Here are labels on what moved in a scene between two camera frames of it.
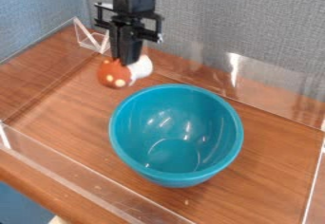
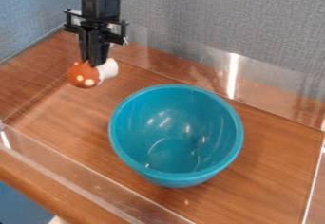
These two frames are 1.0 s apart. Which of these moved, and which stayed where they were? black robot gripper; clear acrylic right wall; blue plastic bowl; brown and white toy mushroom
Moved: brown and white toy mushroom; black robot gripper
Stayed: blue plastic bowl; clear acrylic right wall
